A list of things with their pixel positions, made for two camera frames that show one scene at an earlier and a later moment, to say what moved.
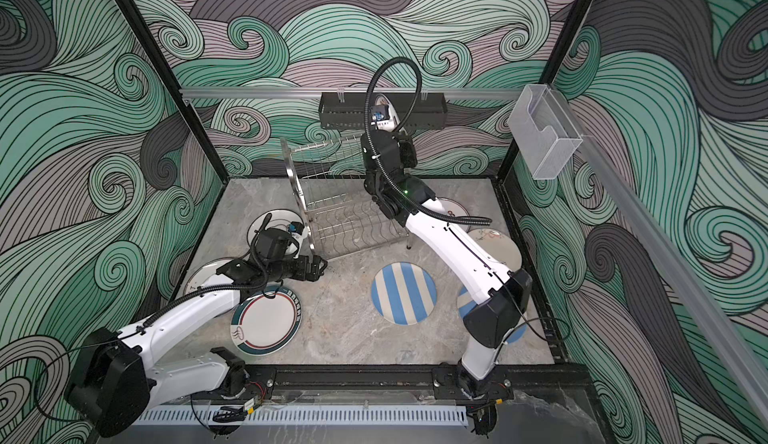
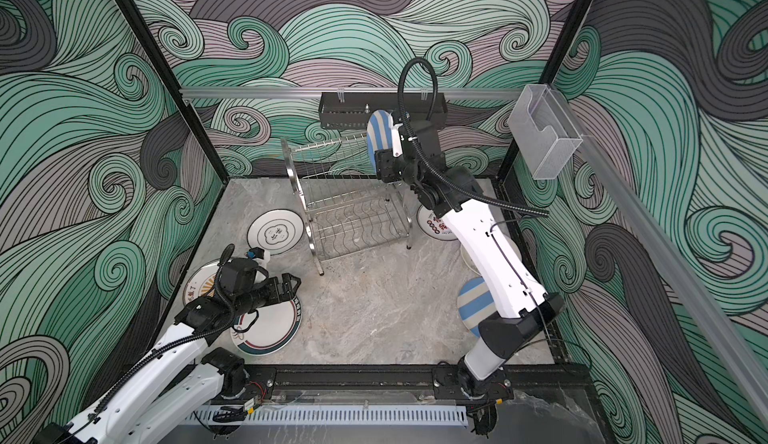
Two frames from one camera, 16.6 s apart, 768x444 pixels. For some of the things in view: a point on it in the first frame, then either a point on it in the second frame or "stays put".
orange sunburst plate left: (205, 275) stays put
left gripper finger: (317, 259) -> (292, 285)
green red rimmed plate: (264, 326) stays put
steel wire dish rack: (337, 210) stays put
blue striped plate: (404, 293) -> (378, 135)
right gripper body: (378, 186) -> (407, 167)
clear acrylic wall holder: (544, 132) stays put
